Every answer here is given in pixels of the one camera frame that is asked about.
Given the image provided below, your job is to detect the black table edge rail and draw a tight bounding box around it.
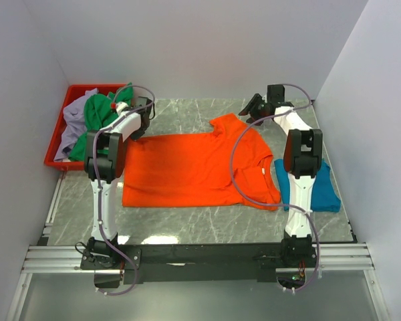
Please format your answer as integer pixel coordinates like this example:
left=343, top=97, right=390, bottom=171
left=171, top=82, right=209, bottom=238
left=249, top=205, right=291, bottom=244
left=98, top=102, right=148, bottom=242
left=80, top=242, right=321, bottom=289

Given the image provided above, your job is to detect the orange t shirt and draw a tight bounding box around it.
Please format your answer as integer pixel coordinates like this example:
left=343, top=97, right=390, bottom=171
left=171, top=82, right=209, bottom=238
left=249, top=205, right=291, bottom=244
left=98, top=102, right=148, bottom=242
left=122, top=114, right=281, bottom=210

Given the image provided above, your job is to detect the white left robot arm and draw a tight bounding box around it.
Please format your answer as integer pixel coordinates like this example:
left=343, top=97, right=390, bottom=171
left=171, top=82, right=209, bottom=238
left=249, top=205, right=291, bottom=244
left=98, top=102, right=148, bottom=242
left=83, top=96, right=156, bottom=270

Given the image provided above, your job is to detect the green t shirt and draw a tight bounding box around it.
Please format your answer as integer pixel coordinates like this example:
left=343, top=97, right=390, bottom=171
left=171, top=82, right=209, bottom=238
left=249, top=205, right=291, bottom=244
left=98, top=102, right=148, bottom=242
left=68, top=92, right=118, bottom=162

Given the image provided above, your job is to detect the aluminium frame rail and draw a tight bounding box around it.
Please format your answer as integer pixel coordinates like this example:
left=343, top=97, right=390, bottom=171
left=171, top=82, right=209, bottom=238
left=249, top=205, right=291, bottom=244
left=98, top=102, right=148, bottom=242
left=21, top=243, right=374, bottom=274

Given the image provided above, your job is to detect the folded teal t shirt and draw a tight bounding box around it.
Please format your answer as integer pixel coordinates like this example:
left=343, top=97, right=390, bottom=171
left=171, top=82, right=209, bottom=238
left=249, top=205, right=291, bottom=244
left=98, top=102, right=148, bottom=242
left=274, top=159, right=341, bottom=213

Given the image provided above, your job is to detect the red plastic bin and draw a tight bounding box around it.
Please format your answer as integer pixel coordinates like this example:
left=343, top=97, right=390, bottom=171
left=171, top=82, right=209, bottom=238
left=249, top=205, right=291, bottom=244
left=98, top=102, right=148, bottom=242
left=43, top=84, right=123, bottom=171

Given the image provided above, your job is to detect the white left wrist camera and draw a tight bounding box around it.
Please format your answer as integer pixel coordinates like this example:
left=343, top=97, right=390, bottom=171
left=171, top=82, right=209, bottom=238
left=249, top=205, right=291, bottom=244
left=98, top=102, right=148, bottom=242
left=110, top=102, right=130, bottom=115

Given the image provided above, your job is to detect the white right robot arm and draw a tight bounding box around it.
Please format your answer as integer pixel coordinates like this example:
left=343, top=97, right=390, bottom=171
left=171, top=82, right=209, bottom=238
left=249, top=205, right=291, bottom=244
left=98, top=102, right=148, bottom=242
left=239, top=84, right=323, bottom=265

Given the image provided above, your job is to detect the lavender t shirt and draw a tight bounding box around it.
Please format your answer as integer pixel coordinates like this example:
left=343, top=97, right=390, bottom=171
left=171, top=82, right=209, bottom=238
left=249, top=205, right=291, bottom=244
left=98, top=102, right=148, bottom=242
left=54, top=88, right=98, bottom=161

